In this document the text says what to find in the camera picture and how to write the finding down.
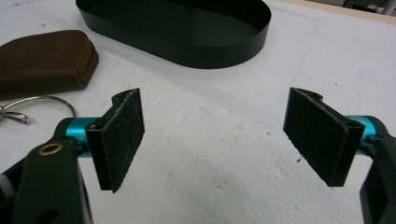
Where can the black oval tray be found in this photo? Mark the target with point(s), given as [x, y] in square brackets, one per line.
[186, 29]

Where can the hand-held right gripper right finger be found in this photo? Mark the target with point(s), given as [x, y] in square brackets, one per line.
[320, 133]

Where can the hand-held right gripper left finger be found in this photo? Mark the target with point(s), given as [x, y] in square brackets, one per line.
[123, 140]

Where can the brown leather key case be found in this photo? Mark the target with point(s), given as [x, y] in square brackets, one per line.
[43, 62]

